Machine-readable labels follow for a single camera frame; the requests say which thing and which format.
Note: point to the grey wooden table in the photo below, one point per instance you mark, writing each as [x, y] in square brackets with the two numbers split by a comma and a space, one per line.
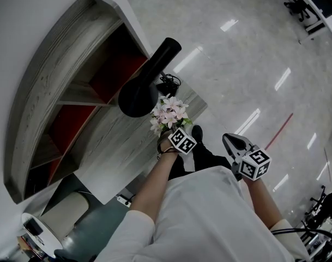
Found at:
[114, 146]

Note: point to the person's right forearm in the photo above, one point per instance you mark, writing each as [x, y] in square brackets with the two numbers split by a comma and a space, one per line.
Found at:
[264, 201]

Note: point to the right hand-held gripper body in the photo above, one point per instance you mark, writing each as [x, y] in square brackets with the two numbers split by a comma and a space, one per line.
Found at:
[254, 164]

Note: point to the beige round stool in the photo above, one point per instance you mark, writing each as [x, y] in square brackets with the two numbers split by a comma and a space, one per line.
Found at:
[66, 214]

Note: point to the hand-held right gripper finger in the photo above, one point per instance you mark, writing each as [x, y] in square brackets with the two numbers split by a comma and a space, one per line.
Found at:
[229, 149]
[240, 138]

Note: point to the black desk lamp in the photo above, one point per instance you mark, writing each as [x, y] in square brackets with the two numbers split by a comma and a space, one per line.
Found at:
[139, 95]

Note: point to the grey wooden shelf red panels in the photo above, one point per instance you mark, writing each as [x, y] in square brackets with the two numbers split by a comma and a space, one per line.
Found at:
[45, 72]

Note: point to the black office chair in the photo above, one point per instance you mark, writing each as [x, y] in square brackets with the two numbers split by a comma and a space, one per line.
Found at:
[298, 5]
[325, 203]

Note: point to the person's black shoe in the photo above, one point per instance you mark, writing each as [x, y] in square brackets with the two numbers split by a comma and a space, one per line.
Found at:
[197, 133]

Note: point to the person's black trousers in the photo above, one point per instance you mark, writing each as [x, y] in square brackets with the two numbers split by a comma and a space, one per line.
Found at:
[206, 158]

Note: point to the white office desk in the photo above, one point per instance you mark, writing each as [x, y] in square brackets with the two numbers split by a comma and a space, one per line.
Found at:
[317, 12]

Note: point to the person's white shirt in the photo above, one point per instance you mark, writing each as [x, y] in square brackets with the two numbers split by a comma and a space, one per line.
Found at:
[204, 222]

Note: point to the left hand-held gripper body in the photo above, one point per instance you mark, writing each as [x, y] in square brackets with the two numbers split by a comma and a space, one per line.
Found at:
[182, 142]

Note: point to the person's left forearm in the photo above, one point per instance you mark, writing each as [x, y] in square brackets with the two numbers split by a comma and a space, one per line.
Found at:
[152, 185]

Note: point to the white round side table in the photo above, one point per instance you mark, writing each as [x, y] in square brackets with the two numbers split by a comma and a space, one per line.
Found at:
[49, 235]

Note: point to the white power strip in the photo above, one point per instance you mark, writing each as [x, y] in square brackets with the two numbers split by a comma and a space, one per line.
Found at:
[123, 200]

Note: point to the pink and white flowers bouquet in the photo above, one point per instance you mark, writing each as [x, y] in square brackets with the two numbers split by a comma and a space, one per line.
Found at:
[169, 112]

